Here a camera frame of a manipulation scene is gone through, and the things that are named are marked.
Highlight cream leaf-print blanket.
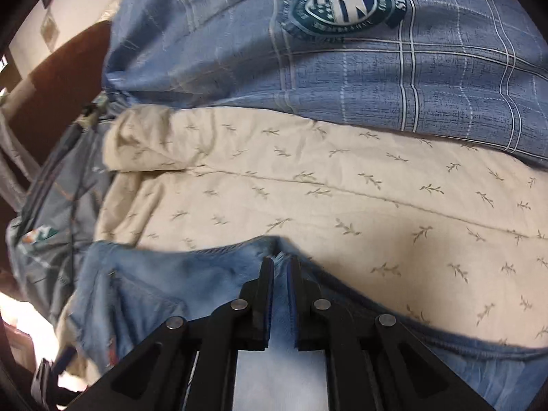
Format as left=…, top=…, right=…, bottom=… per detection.
left=55, top=105, right=548, bottom=377

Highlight grey hanging cloth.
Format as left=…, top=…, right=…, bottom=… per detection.
left=0, top=90, right=40, bottom=215

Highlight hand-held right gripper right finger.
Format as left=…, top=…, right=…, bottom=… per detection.
left=287, top=256, right=499, bottom=411

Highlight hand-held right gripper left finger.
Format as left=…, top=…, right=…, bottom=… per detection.
left=64, top=257, right=275, bottom=411

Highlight small framed wall picture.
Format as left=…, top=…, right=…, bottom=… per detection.
left=40, top=9, right=59, bottom=42

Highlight light blue denim pants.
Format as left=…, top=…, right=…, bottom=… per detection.
left=68, top=235, right=548, bottom=411

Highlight blue plaid pillow with emblem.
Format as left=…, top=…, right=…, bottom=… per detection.
left=103, top=0, right=548, bottom=167

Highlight grey printed bed sheet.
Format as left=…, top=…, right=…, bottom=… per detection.
left=6, top=111, right=117, bottom=324

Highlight brown upholstered headboard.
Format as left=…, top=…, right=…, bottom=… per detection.
left=9, top=21, right=114, bottom=167

